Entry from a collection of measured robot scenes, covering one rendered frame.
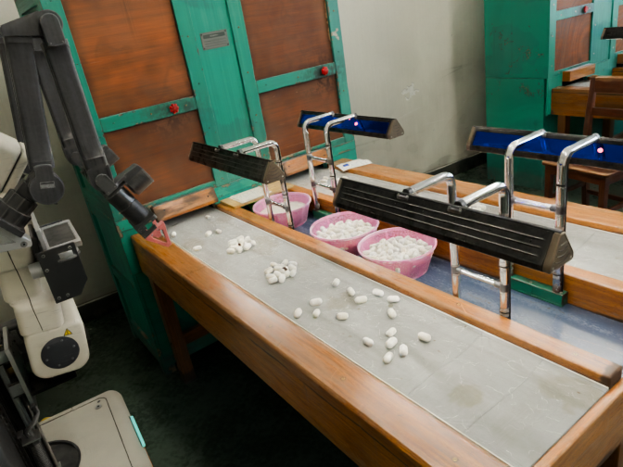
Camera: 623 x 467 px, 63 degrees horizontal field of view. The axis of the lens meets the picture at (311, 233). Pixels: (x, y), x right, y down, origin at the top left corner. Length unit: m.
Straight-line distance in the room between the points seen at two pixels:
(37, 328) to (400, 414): 1.06
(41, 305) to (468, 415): 1.18
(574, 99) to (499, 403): 3.10
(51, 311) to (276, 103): 1.47
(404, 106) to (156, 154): 2.41
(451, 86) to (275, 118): 2.29
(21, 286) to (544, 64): 3.49
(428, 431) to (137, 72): 1.79
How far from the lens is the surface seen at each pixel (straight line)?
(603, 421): 1.21
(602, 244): 1.81
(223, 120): 2.46
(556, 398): 1.20
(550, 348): 1.28
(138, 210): 1.47
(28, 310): 1.66
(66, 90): 1.41
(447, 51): 4.53
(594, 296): 1.56
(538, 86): 4.13
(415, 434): 1.07
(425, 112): 4.40
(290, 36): 2.65
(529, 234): 1.02
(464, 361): 1.27
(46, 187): 1.40
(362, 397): 1.15
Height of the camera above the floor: 1.53
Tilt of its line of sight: 23 degrees down
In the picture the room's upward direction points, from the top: 10 degrees counter-clockwise
